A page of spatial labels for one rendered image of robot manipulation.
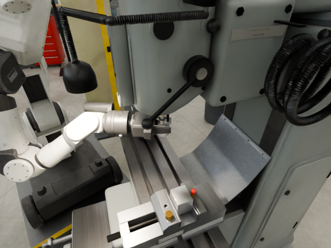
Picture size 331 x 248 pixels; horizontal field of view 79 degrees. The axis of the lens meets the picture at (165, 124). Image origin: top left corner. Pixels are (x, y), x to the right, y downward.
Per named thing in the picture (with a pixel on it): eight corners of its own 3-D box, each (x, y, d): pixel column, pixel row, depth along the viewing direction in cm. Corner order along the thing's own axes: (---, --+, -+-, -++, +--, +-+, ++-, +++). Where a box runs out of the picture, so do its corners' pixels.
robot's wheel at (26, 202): (31, 210, 131) (18, 192, 119) (40, 206, 133) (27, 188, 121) (38, 235, 118) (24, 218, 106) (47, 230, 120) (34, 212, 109)
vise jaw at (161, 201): (163, 234, 60) (162, 228, 57) (150, 200, 69) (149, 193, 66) (181, 227, 61) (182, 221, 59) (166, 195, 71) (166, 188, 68)
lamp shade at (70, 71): (60, 86, 48) (52, 61, 44) (88, 78, 52) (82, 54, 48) (74, 97, 44) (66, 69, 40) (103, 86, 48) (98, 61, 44)
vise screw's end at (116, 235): (108, 243, 61) (107, 240, 60) (107, 237, 62) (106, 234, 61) (121, 238, 62) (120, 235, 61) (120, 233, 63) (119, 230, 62)
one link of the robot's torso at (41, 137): (43, 153, 140) (17, 107, 104) (71, 141, 150) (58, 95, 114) (50, 170, 134) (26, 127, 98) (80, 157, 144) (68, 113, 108)
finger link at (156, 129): (171, 133, 66) (152, 132, 66) (171, 125, 64) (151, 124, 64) (171, 136, 64) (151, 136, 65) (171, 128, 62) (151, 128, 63)
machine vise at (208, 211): (127, 265, 59) (122, 249, 53) (117, 220, 70) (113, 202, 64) (226, 223, 70) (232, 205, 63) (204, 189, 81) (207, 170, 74)
